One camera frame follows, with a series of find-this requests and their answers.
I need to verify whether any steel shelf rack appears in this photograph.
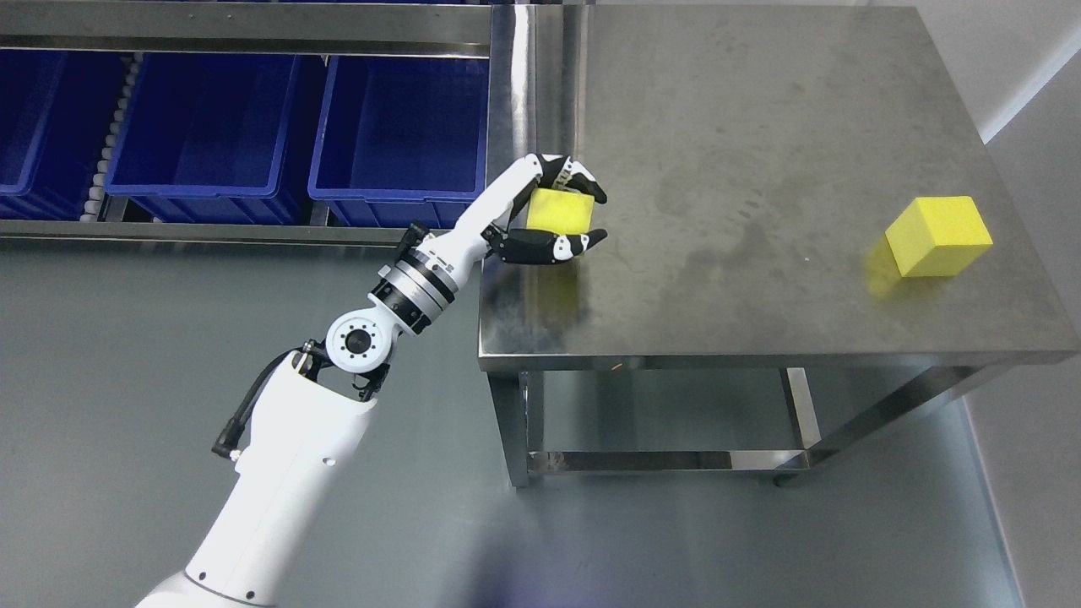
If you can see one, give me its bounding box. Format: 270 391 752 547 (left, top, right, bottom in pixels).
1 1 513 247

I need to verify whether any blue bin far left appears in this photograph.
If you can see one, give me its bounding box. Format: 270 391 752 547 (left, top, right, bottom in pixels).
1 50 126 220

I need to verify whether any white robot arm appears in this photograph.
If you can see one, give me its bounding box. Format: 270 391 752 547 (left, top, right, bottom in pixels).
141 226 489 607

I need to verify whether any yellow foam block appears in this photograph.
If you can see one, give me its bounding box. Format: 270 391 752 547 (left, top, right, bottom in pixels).
524 188 597 264
885 196 995 278

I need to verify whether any blue bin middle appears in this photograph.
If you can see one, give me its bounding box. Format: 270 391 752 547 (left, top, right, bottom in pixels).
104 53 326 225

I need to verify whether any stainless steel table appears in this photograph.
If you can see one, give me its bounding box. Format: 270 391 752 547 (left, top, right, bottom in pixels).
478 4 1078 488

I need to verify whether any blue bin beside table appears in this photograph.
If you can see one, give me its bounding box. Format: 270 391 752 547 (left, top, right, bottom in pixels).
307 57 489 230

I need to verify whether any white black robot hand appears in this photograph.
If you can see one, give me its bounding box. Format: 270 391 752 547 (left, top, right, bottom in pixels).
416 153 609 281

